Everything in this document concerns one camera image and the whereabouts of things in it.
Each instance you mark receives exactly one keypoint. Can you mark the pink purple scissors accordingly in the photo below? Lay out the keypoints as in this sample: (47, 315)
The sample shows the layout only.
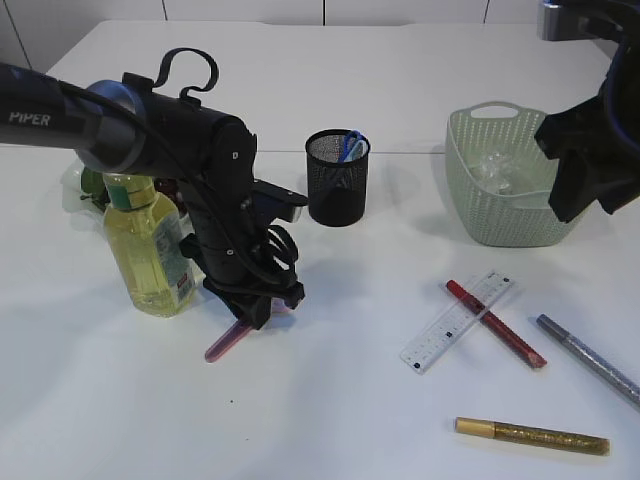
(238, 331)

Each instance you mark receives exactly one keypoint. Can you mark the clear plastic ruler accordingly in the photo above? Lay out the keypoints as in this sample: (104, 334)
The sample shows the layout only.
(424, 350)

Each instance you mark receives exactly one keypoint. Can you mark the clear plastic sheet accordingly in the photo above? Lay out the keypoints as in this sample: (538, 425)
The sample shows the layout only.
(496, 172)

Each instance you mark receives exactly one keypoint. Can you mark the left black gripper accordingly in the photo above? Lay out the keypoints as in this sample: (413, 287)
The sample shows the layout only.
(245, 263)

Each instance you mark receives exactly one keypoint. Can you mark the purple grape bunch with leaf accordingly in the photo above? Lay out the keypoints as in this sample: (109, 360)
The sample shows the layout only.
(93, 188)

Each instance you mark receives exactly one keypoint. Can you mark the red glitter pen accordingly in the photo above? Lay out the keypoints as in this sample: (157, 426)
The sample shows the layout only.
(500, 329)

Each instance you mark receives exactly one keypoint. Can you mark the silver glitter pen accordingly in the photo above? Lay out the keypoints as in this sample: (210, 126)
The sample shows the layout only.
(621, 383)

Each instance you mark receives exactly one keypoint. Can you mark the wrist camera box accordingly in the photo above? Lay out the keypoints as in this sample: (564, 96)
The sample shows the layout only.
(272, 202)
(557, 22)

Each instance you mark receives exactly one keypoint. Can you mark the translucent green wavy plate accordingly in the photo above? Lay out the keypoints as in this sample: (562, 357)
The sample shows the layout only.
(72, 201)

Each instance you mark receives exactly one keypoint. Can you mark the blue scissors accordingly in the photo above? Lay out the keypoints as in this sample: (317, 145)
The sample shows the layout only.
(354, 146)

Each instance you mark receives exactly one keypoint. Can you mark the gold glitter pen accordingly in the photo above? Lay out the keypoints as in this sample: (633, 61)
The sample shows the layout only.
(533, 436)

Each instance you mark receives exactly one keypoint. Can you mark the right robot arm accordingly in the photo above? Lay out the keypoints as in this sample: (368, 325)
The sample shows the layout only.
(620, 87)

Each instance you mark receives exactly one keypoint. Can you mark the yellow oil bottle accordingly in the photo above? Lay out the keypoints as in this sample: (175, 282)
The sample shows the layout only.
(143, 229)

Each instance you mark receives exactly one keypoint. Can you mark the green woven plastic basket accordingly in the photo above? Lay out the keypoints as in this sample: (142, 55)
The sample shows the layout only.
(513, 221)

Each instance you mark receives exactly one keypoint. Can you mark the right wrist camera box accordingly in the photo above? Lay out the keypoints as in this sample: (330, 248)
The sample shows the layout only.
(557, 22)

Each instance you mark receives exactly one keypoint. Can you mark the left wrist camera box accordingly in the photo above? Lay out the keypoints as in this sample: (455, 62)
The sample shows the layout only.
(272, 202)

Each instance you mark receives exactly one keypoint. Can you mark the black mesh pen holder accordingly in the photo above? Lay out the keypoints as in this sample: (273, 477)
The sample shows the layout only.
(336, 191)

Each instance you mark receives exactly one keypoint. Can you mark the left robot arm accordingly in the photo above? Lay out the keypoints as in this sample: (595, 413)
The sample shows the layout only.
(128, 127)

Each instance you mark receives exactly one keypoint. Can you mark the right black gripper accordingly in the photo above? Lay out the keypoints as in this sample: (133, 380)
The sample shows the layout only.
(594, 165)

